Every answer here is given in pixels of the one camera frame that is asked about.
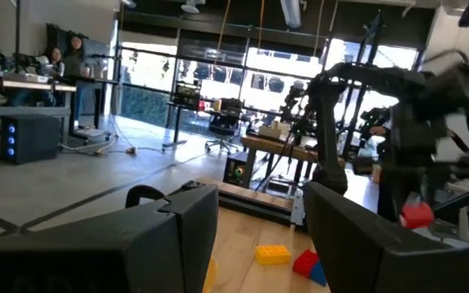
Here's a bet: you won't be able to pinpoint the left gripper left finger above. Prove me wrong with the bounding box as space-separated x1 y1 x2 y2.
0 185 219 293

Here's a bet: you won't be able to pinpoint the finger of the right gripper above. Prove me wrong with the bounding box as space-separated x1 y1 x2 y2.
380 162 409 223
417 162 439 204

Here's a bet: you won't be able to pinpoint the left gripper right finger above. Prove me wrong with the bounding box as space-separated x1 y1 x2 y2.
304 182 469 293

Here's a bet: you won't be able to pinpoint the red toy brick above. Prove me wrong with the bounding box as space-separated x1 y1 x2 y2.
399 194 436 230
291 248 321 280

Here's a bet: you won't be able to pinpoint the blue toy brick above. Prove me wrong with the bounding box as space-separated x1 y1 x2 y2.
308 262 328 287

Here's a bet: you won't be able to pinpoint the yellow toy brick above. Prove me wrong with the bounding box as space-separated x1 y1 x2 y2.
254 243 292 266

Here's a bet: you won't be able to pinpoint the orange plastic bin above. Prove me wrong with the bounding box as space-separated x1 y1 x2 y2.
201 256 219 293

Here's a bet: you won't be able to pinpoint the wooden table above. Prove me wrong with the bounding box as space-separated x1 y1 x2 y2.
240 133 321 190

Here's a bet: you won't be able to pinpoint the white box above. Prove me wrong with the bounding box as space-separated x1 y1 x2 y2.
257 120 292 142

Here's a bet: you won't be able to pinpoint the black tower three blue lights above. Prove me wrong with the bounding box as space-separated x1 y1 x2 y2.
0 114 60 165

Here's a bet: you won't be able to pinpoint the black standing desk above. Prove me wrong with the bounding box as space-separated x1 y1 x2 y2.
55 77 120 143

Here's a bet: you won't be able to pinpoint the black tower with RGB fan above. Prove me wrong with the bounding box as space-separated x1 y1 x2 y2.
222 152 256 189

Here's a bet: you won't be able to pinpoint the black office chair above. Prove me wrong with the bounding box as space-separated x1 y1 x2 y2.
204 97 244 155

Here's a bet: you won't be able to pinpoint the monitor on black cart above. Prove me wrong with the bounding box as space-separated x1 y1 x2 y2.
161 81 203 148

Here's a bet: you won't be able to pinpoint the wood-top desk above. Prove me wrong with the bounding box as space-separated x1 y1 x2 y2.
0 75 77 123

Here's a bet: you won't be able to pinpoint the person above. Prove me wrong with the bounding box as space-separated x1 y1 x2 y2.
42 46 65 107
62 34 95 123

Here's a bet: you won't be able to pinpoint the black cable loop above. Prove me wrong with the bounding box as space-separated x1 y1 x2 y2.
125 185 167 209

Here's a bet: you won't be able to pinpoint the black aluminium rig frame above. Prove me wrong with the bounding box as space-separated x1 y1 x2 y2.
168 178 305 229

